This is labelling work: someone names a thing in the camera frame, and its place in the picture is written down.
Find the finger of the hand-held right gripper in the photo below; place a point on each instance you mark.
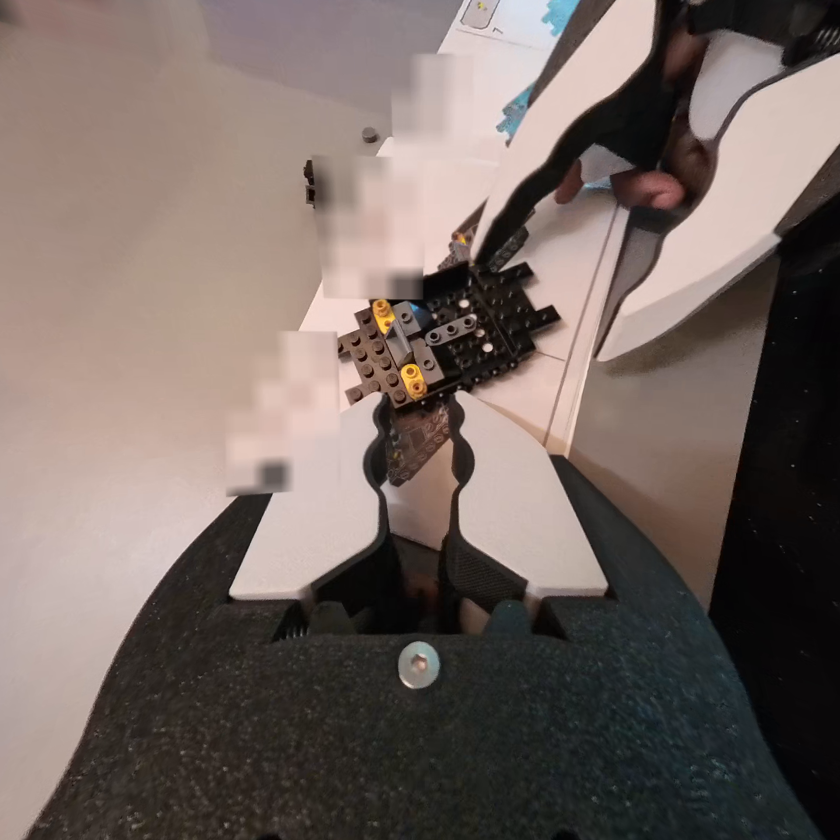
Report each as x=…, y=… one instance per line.
x=735, y=216
x=564, y=111

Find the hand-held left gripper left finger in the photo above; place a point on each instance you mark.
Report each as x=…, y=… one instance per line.
x=328, y=538

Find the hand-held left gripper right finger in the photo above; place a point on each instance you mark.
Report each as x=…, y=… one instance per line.
x=518, y=512

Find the black lego model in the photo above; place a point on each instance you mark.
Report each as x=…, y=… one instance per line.
x=485, y=315

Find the lego instruction booklet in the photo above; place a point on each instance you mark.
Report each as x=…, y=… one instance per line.
x=525, y=387

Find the small black lego piece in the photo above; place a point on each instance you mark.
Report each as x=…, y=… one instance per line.
x=308, y=182

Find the person's right hand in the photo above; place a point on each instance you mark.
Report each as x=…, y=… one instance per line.
x=653, y=191

